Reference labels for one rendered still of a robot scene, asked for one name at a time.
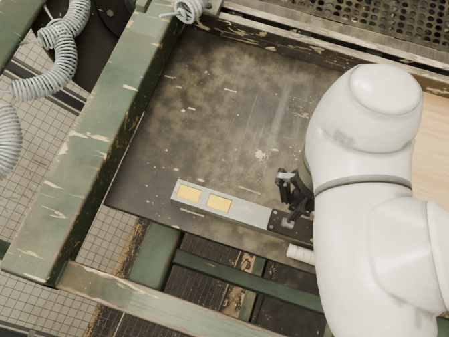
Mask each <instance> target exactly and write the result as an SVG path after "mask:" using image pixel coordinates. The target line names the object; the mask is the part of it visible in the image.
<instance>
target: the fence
mask: <svg viewBox="0 0 449 337"><path fill-rule="evenodd" d="M180 185H186V186H188V187H192V188H194V189H198V190H200V191H202V192H201V195H200V199H199V200H198V203H195V202H192V201H189V200H186V199H183V198H180V197H177V196H176V195H177V193H178V190H179V188H180ZM210 194H213V195H216V196H219V197H222V198H225V199H228V200H231V205H230V208H229V211H228V213H225V212H223V211H219V210H217V209H213V208H211V207H207V206H206V204H207V202H208V198H209V197H210ZM170 199H171V201H172V204H174V205H178V206H180V207H184V208H186V209H190V210H192V211H196V212H198V213H202V214H204V215H208V216H211V217H214V218H217V219H220V220H223V221H226V222H229V223H232V224H235V225H238V226H241V227H244V228H247V229H251V230H253V231H257V232H259V233H263V234H265V235H269V236H271V237H275V238H277V239H281V240H283V241H287V242H289V243H293V244H295V245H300V246H302V247H306V248H308V249H312V250H314V249H313V245H311V244H308V243H305V242H302V241H299V240H296V239H293V238H290V237H287V236H284V235H280V234H278V233H274V232H272V231H268V230H267V224H268V222H269V217H270V214H271V211H272V209H270V208H268V207H264V206H261V205H258V204H255V203H252V202H249V201H246V200H243V199H239V198H236V197H233V196H230V195H227V194H224V193H220V192H218V191H214V190H212V189H208V188H206V187H202V186H199V185H196V184H193V183H190V182H187V181H184V180H181V179H178V181H177V183H176V186H175V188H174V191H173V193H172V196H171V198H170Z"/></svg>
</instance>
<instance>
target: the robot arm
mask: <svg viewBox="0 0 449 337"><path fill-rule="evenodd" d="M423 103H424V97H423V92H422V89H421V87H420V85H419V83H418V82H417V81H416V79H415V78H414V77H413V76H412V75H411V74H410V73H408V72H407V71H406V70H404V69H402V68H400V67H398V66H392V65H389V64H359V65H356V66H355V67H353V68H352V69H350V70H349V71H347V72H346V73H344V75H342V76H341V77H340V78H339V79H338V80H337V81H336V82H335V83H334V84H333V85H332V86H331V87H330V88H329V89H328V91H326V93H325V94H324V95H323V97H322V99H321V100H320V102H319V103H318V105H317V107H316V109H315V111H314V113H313V115H312V117H311V119H310V122H309V126H308V129H307V133H306V141H305V144H304V147H303V149H302V151H301V153H300V155H299V158H298V161H297V169H295V170H293V171H292V172H291V173H287V171H286V170H285V169H283V168H278V171H277V175H276V178H275V184H276V185H277V186H278V187H279V192H280V196H281V202H282V204H284V205H287V204H289V206H288V210H290V211H291V213H290V216H289V220H290V221H294V222H297V220H298V219H299V218H300V216H302V215H304V216H306V217H310V214H311V212H312V211H314V212H315V215H314V221H313V249H314V257H315V269H316V274H317V283H318V288H319V294H320V297H321V303H322V306H323V310H324V313H325V317H326V319H327V323H328V324H329V327H330V329H331V331H332V333H333V335H334V336H335V337H437V335H438V327H437V319H436V317H437V316H439V315H440V314H441V313H442V312H449V210H447V209H445V208H443V207H442V206H441V205H439V204H438V203H437V202H435V200H433V201H422V200H419V199H417V198H414V196H413V192H412V175H411V173H412V157H413V152H414V146H415V138H414V137H415V136H416V135H417V133H418V130H419V127H420V122H421V119H422V111H423ZM290 181H291V183H292V184H293V185H294V186H295V188H296V189H297V190H296V191H294V194H293V195H292V194H291V183H290ZM307 197H308V198H307Z"/></svg>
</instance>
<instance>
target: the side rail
mask: <svg viewBox="0 0 449 337"><path fill-rule="evenodd" d="M56 288H57V289H59V290H63V291H65V292H68V293H71V294H74V295H77V296H79V297H82V298H85V299H88V300H91V301H93V302H97V303H99V304H102V305H105V306H108V307H110V308H113V309H116V310H119V311H121V312H125V313H127V314H130V315H133V316H136V317H139V318H141V319H144V320H147V321H149V322H153V323H155V324H159V325H161V326H164V327H167V328H169V329H172V330H176V331H178V332H181V333H183V334H187V335H189V336H192V337H291V336H288V335H285V334H282V333H279V332H276V331H274V330H270V329H268V328H264V327H262V326H259V325H256V324H253V323H250V322H248V321H245V320H242V319H239V318H236V317H234V316H230V315H228V314H224V313H222V312H219V311H216V310H213V309H210V308H207V307H204V306H201V305H199V304H195V303H193V302H189V301H188V300H184V299H182V298H178V297H176V296H173V295H170V294H167V293H164V292H161V291H158V290H155V289H153V288H149V287H147V286H143V285H142V284H138V283H136V282H132V281H130V280H127V279H124V278H122V277H118V276H116V275H112V274H110V273H107V272H104V271H101V270H98V269H96V268H93V267H90V266H87V265H84V264H82V263H78V262H76V261H72V260H68V264H67V267H66V268H65V271H64V273H63V275H62V277H61V279H60V281H59V283H58V285H57V286H56Z"/></svg>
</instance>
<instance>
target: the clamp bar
mask: <svg viewBox="0 0 449 337"><path fill-rule="evenodd" d="M190 27H191V28H193V29H197V30H200V31H204V32H207V33H211V34H214V35H217V36H221V37H225V38H227V39H231V40H235V41H239V42H241V43H245V44H248V45H252V46H255V47H259V48H262V49H266V50H269V51H273V52H276V53H280V54H283V55H287V56H290V57H292V58H297V59H299V60H303V61H306V62H311V63H313V64H317V65H320V66H324V67H327V68H331V69H334V70H338V71H341V72H345V73H346V72H347V71H349V70H350V69H352V68H353V67H355V66H356V65H359V64H389V65H392V66H398V67H400V68H402V69H404V70H406V71H407V72H408V73H410V74H411V75H412V76H413V77H414V78H415V79H416V81H417V82H418V83H419V85H420V87H421V89H422V91H423V92H427V93H430V94H434V95H437V96H441V97H444V98H448V99H449V64H446V63H443V62H439V61H436V60H432V59H429V58H425V57H422V56H419V55H415V54H412V53H408V52H405V51H400V50H398V49H394V48H390V47H386V46H384V45H379V44H376V43H372V42H369V41H365V40H362V39H358V38H355V37H351V36H348V35H344V34H341V33H337V32H334V31H330V30H326V29H322V28H320V27H316V26H312V25H308V24H305V23H301V22H298V21H294V20H291V19H287V18H284V17H279V16H277V15H273V14H270V13H265V12H262V11H258V10H256V9H251V8H248V7H244V6H242V5H237V4H234V3H230V2H227V1H225V0H208V2H207V6H206V7H205V9H204V12H203V13H202V15H201V16H200V17H199V18H198V19H197V20H196V21H194V22H193V23H192V24H190Z"/></svg>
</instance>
